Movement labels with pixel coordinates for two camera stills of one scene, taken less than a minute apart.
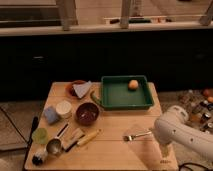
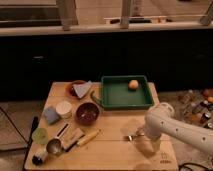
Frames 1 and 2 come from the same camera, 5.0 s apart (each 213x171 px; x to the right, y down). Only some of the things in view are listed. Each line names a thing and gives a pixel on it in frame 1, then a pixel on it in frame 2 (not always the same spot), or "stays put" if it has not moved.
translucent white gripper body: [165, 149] -> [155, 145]
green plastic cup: [40, 136] stays put
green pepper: [96, 97] stays put
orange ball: [133, 84] stays put
